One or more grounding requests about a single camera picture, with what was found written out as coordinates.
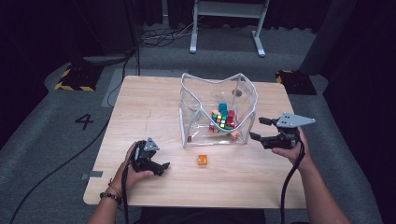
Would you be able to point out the person's right hand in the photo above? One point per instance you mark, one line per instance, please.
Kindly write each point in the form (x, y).
(299, 155)

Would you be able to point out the round grey table grommet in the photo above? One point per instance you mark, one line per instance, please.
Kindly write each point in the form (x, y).
(236, 92)

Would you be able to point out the grey pillar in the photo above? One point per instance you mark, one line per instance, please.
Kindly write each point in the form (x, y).
(327, 37)

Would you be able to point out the person's left hand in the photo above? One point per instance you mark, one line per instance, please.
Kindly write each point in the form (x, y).
(129, 177)

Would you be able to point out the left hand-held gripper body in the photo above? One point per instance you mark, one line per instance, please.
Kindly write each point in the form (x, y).
(141, 160)

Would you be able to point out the orange translucent building block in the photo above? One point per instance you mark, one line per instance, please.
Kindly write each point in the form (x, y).
(202, 159)

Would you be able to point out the transparent plastic bag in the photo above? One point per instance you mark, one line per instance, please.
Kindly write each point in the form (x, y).
(199, 137)

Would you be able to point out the black stand pole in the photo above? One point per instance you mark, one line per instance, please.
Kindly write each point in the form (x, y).
(133, 31)

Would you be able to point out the salmon building block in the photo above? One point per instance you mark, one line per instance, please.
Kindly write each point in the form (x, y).
(215, 112)
(234, 135)

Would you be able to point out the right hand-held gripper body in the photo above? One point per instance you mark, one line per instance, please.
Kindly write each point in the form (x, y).
(288, 140)

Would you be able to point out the colourful puzzle cube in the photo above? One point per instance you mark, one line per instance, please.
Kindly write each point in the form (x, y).
(219, 119)

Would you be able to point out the grey stand base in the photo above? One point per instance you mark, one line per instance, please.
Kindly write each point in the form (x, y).
(102, 59)

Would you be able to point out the white metal stand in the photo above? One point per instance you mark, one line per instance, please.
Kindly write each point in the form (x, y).
(193, 31)

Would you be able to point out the black yellow striped floor pad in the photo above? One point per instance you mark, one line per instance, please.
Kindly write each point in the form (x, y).
(295, 82)
(77, 79)

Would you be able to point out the red building block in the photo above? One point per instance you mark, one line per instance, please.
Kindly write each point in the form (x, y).
(231, 113)
(230, 122)

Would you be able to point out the grey tape piece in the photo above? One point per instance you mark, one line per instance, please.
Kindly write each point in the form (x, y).
(93, 174)

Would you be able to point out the cyan translucent building block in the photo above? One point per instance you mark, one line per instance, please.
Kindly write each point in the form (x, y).
(224, 113)

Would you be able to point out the blue building block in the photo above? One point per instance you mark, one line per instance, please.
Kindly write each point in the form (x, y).
(223, 107)

